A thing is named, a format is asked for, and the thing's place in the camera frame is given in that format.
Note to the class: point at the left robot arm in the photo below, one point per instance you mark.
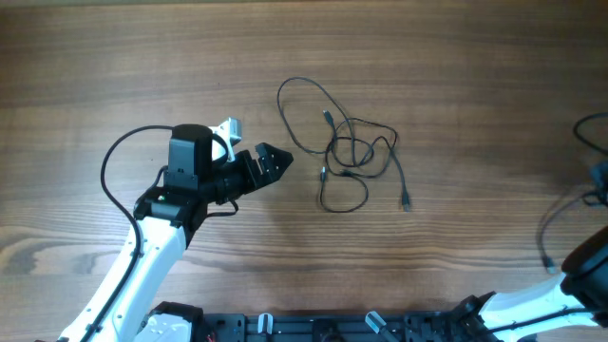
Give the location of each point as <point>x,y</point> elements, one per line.
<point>202,168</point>

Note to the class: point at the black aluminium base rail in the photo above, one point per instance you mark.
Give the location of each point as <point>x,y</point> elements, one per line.
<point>409,327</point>

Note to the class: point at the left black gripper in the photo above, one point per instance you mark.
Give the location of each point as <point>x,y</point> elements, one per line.
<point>268,173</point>

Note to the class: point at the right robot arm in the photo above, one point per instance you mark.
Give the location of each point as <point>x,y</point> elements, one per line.
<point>575,296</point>

